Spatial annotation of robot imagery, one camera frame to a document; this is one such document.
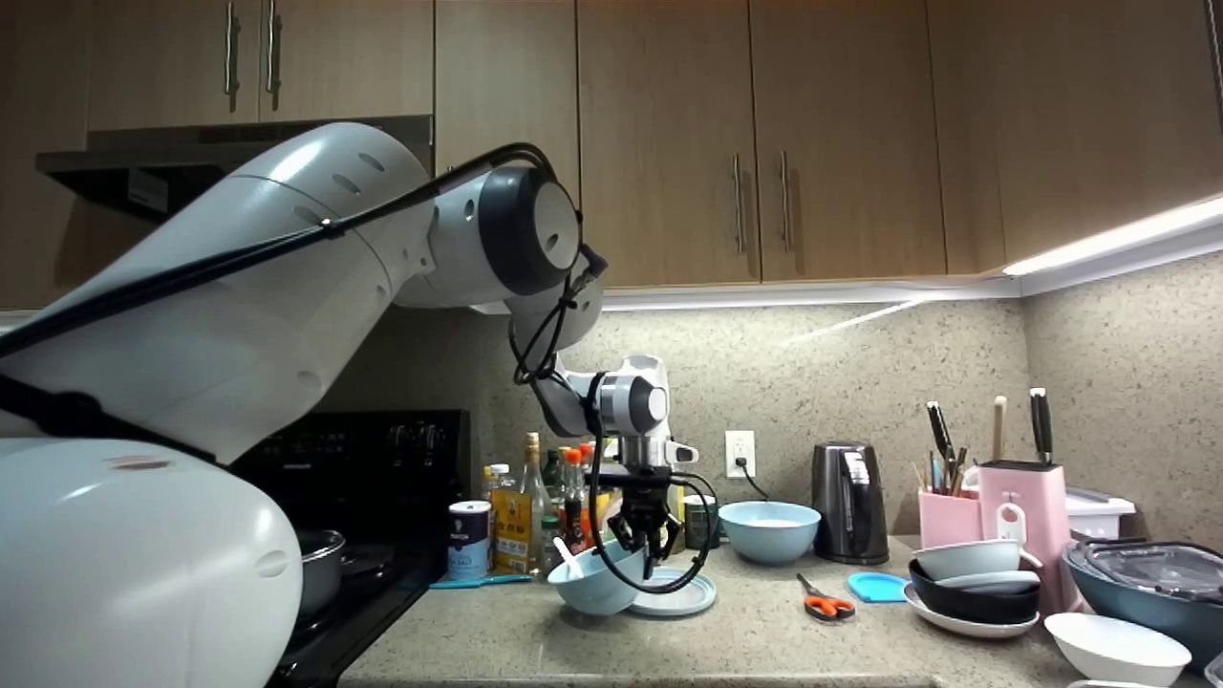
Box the yellow label oil bottle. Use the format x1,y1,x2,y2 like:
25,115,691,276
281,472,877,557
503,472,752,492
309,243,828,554
494,431,547,571

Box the light blue back bowl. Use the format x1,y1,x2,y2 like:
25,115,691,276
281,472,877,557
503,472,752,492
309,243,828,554
717,501,822,564

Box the blue rimmed glass lid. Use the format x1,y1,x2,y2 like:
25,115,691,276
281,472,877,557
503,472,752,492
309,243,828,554
629,564,717,619

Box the under cabinet light strip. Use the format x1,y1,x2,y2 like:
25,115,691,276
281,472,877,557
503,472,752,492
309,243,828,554
1002,196,1223,277

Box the dark blue salt canister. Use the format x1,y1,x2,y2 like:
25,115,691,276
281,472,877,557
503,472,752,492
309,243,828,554
448,501,494,579

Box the orange handled scissors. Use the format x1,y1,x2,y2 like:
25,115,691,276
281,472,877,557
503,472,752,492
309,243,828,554
796,571,854,619

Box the pink knife block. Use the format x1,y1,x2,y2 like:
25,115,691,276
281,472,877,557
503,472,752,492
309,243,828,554
978,385,1077,611

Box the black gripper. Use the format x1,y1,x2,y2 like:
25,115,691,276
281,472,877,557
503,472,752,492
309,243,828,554
603,464,681,577

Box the small blue lid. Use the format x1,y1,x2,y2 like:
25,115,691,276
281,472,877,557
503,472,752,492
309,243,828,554
848,568,907,602

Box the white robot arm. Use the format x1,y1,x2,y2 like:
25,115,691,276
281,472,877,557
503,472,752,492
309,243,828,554
0,120,675,688

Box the black range hood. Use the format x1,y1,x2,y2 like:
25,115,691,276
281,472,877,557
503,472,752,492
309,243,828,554
34,119,430,254

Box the orange cap sauce bottle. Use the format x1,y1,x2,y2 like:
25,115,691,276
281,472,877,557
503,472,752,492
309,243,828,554
563,443,592,550

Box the dark cooking pot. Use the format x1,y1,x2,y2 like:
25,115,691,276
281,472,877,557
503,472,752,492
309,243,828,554
296,527,346,619

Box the metal spoon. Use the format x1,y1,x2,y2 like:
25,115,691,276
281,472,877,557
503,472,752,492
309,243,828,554
551,538,579,568

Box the white wall outlet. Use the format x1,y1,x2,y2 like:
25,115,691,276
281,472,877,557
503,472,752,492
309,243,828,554
721,426,756,480

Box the small white bowl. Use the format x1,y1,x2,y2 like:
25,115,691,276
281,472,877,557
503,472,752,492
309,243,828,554
1044,611,1193,688

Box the light blue front bowl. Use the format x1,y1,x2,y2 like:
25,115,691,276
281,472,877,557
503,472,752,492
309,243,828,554
547,546,642,616

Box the pink utensil holder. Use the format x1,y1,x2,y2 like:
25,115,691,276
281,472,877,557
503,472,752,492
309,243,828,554
918,487,983,546

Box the black electric kettle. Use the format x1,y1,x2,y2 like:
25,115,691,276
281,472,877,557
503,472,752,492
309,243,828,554
811,439,886,564

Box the dark blue covered pot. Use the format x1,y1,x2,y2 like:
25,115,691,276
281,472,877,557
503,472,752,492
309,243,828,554
1063,538,1223,670

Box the stacked dark bowls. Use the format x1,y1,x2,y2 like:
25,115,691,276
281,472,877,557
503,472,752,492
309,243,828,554
909,541,1039,628

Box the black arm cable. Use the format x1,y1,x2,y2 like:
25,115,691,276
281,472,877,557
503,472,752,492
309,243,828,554
0,142,726,598

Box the light blue bowl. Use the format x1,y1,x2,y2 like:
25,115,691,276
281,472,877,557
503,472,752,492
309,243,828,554
547,546,642,616
717,501,822,564

